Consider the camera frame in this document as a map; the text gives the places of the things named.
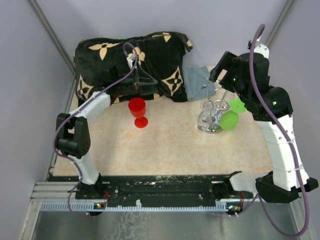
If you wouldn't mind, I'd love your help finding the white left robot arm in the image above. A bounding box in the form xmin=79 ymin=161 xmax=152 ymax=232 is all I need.
xmin=53 ymin=66 xmax=158 ymax=199

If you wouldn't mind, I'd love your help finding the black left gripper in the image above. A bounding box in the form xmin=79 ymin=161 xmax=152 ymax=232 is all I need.
xmin=114 ymin=61 xmax=159 ymax=96

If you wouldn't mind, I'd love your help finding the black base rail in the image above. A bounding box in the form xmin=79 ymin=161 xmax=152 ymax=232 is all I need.
xmin=47 ymin=171 xmax=253 ymax=208

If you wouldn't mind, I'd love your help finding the black floral blanket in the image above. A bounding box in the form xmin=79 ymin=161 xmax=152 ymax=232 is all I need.
xmin=73 ymin=31 xmax=193 ymax=106

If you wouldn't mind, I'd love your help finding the green wine glass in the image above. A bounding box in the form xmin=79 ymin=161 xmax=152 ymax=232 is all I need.
xmin=219 ymin=98 xmax=247 ymax=131

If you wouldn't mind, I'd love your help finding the red wine glass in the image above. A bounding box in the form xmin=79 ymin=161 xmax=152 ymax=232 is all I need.
xmin=128 ymin=97 xmax=148 ymax=129

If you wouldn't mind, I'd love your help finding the blue grey cloth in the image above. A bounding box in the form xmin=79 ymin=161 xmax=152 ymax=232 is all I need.
xmin=183 ymin=66 xmax=216 ymax=101

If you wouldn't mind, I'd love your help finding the clear wine glass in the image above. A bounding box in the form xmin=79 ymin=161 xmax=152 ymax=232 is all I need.
xmin=197 ymin=101 xmax=222 ymax=134

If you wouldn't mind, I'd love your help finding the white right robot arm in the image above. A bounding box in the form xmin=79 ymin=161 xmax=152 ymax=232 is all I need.
xmin=209 ymin=45 xmax=319 ymax=204

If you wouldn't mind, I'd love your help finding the chrome wine glass rack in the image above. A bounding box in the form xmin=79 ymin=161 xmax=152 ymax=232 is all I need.
xmin=200 ymin=82 xmax=230 ymax=134

